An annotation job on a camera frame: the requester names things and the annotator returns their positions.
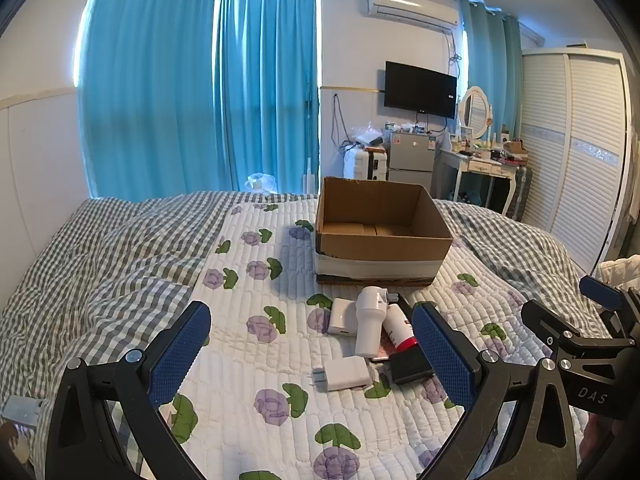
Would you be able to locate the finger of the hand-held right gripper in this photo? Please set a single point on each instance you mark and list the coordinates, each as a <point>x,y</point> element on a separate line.
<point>602,292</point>
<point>547,322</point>

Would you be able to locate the dark grey suitcase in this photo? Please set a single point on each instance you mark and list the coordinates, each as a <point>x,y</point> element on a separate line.
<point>522,190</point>

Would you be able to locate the white plastic bag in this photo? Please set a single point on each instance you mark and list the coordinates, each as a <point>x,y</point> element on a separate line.
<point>261,182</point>

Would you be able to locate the silver small fridge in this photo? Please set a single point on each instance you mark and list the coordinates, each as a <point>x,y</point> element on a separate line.
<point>412,160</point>

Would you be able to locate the white rectangular charger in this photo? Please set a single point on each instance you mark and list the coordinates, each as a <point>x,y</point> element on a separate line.
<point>341,317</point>

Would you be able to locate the wide blue curtain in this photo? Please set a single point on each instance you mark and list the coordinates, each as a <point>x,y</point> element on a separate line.
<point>145,85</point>

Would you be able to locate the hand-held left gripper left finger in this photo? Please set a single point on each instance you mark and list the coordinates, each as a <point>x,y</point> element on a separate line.
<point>180,355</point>

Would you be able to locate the white dressing table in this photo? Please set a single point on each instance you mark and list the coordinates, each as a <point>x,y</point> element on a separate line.
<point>472,165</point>

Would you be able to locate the white padded cloth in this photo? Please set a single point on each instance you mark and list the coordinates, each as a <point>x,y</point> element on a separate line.
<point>622,272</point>

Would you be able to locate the brown cardboard box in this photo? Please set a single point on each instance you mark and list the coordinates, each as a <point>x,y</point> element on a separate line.
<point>380,255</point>

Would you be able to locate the blue window curtain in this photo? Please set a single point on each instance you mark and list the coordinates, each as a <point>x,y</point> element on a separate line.
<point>265,85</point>

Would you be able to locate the red patterned card packet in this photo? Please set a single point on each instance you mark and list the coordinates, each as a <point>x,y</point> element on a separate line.
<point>381,353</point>

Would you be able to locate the black rectangular box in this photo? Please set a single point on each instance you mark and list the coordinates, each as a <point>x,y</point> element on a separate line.
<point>410,367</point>

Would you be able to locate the narrow blue curtain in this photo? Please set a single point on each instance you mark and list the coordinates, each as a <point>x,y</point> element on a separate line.
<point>492,70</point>

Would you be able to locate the black wall television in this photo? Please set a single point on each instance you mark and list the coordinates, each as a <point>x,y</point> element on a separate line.
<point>420,90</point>

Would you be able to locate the person's right hand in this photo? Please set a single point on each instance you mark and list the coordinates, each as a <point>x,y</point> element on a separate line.
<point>597,440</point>

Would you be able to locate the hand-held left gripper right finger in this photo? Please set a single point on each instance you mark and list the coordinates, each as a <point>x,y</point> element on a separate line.
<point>442,360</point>

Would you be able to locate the white plug adapter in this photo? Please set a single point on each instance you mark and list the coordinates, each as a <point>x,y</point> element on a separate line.
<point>345,372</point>

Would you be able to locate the white cylindrical handheld device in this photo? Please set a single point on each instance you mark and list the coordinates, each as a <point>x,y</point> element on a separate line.
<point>370,325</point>

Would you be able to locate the clear plastic bag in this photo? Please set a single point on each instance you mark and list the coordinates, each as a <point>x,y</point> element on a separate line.
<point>367,135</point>

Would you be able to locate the white suitcase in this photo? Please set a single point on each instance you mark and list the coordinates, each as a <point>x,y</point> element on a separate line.
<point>362,165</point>

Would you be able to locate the white louvred wardrobe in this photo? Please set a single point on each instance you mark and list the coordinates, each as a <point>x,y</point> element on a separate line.
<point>575,150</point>

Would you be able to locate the oval white mirror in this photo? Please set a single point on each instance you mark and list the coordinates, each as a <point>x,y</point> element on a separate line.
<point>475,112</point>

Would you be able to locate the white floral quilted blanket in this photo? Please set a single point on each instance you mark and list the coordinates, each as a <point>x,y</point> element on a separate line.
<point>280,320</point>

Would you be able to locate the white bottle with red cap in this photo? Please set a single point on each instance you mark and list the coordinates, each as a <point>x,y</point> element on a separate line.
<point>400,332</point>

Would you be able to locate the white air conditioner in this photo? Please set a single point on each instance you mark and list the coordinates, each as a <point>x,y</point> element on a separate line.
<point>410,7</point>

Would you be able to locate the teal basket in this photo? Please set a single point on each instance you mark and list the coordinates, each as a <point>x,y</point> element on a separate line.
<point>470,196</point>

